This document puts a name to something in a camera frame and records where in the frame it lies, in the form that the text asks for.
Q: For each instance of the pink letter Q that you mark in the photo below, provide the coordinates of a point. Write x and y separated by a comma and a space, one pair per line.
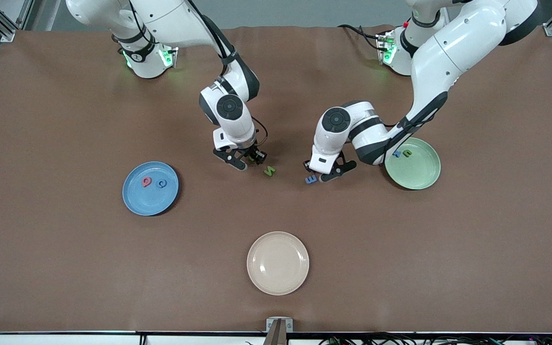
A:
143, 182

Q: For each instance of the brown table mat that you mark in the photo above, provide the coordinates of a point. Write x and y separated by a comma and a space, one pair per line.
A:
65, 263

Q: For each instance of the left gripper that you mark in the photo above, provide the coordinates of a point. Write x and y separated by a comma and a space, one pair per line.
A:
306, 166

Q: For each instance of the blue letter e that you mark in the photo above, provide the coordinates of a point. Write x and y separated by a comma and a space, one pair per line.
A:
311, 179

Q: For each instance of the beige plate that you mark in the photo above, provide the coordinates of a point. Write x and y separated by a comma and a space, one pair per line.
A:
278, 263

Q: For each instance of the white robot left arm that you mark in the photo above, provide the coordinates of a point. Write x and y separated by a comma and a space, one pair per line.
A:
453, 52

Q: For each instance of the green letter N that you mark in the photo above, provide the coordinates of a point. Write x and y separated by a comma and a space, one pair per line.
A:
270, 171

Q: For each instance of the green letter u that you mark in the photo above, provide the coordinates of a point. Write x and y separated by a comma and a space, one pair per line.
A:
404, 153

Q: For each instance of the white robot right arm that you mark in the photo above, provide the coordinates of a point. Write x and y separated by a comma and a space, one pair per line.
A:
161, 19

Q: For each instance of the green plate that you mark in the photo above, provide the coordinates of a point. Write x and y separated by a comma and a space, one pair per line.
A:
419, 172

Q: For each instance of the blue letter C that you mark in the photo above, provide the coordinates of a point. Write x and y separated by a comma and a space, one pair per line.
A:
159, 184

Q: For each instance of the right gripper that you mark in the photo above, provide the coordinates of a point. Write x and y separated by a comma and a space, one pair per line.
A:
253, 152

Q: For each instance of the blue plate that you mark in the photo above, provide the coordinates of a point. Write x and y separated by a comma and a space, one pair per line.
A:
137, 201

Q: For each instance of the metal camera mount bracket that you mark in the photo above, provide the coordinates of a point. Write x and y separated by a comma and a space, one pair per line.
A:
279, 330

